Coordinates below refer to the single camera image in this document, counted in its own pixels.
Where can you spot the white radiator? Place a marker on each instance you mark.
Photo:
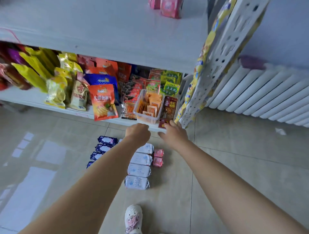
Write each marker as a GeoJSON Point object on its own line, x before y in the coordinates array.
{"type": "Point", "coordinates": [265, 94]}

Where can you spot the purple cloth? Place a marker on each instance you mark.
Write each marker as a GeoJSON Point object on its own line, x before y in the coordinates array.
{"type": "Point", "coordinates": [252, 62]}

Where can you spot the plain yellow snack bag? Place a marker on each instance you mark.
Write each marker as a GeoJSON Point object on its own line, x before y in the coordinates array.
{"type": "Point", "coordinates": [33, 67]}

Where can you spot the row of red strip packets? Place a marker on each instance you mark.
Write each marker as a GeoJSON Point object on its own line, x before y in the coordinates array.
{"type": "Point", "coordinates": [130, 96]}

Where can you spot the person's left shoe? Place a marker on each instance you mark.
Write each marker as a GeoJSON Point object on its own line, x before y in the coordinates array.
{"type": "Point", "coordinates": [133, 218]}

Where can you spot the green red snack packet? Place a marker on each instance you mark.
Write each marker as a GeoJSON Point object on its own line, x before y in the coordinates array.
{"type": "Point", "coordinates": [152, 85]}

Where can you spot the person's left forearm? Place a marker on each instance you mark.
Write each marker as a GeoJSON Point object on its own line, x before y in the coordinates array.
{"type": "Point", "coordinates": [84, 192]}

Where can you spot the person's right forearm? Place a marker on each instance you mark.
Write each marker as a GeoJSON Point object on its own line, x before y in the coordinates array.
{"type": "Point", "coordinates": [229, 188]}

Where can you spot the purple pad packet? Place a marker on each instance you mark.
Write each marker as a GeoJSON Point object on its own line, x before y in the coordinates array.
{"type": "Point", "coordinates": [89, 164]}
{"type": "Point", "coordinates": [96, 156]}
{"type": "Point", "coordinates": [107, 140]}
{"type": "Point", "coordinates": [102, 147]}

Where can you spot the white paper scrap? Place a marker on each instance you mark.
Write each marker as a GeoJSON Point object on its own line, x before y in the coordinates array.
{"type": "Point", "coordinates": [280, 131]}

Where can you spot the pile of red bags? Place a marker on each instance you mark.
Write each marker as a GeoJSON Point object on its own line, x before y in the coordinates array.
{"type": "Point", "coordinates": [9, 72]}

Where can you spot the person's right hand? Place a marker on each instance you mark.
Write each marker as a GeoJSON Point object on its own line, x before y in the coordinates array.
{"type": "Point", "coordinates": [173, 137]}

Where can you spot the clear box of orange sachets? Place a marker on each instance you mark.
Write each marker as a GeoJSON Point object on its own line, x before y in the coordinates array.
{"type": "Point", "coordinates": [148, 106]}

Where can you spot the yellow chip bag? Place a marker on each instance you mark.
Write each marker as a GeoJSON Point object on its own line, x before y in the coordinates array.
{"type": "Point", "coordinates": [58, 86]}

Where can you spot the brown snack box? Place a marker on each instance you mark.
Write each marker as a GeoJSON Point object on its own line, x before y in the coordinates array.
{"type": "Point", "coordinates": [169, 109]}

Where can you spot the beige snack bag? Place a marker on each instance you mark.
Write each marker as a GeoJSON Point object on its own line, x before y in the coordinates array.
{"type": "Point", "coordinates": [78, 96]}

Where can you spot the orange chip bag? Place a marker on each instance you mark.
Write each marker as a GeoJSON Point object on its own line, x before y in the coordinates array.
{"type": "Point", "coordinates": [103, 101]}

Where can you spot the orange red snack bag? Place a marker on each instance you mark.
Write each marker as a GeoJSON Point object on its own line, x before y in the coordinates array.
{"type": "Point", "coordinates": [103, 66]}

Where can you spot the white metal shelf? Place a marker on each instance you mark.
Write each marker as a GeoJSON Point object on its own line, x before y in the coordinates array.
{"type": "Point", "coordinates": [96, 24]}

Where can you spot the red bordered paper label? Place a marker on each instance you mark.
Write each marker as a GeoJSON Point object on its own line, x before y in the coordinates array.
{"type": "Point", "coordinates": [9, 33]}
{"type": "Point", "coordinates": [80, 115]}

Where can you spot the person's left hand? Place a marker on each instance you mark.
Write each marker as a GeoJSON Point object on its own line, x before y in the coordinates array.
{"type": "Point", "coordinates": [137, 135]}

